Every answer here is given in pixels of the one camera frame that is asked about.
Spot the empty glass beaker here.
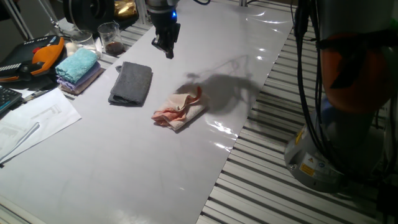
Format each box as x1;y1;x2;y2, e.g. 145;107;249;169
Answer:
69;29;98;52

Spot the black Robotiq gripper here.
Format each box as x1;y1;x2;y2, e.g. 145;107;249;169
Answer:
146;4;182;60

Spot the small printed paper sheet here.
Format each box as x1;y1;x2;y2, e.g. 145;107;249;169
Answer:
0;121;41;160

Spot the glass beaker with brown liquid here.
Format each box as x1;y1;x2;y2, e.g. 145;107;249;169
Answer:
96;21;126;57

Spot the teal fluffy folded cloth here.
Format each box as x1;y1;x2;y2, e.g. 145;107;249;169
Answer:
55;47;99;84

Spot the purple folded cloth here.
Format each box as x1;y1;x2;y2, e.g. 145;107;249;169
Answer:
56;61;102;91

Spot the orange black teach pendant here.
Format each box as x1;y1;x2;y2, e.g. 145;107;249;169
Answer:
0;34;66;83

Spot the dark grey cloth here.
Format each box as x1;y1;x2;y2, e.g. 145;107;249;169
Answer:
108;61;154;106

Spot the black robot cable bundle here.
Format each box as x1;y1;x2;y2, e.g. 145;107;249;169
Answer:
192;0;343;178

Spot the mauve brown folded cloth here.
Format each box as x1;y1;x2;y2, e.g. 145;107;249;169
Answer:
60;67;106;96

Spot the pink cream cloth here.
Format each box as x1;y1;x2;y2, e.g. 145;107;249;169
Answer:
150;85;208;132

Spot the silver pen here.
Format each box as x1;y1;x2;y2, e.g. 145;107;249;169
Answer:
22;88;51;103

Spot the grey plastic table mat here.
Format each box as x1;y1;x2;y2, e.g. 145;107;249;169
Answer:
0;0;297;224

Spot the black filament spool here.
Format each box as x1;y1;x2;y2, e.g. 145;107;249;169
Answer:
62;0;116;34

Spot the white egg-shaped object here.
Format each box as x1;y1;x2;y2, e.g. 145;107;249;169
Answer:
65;41;78;58

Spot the large white paper sheet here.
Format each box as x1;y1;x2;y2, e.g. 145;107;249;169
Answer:
0;87;83;165

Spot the gold foil bag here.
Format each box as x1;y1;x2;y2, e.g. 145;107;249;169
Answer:
113;0;139;21

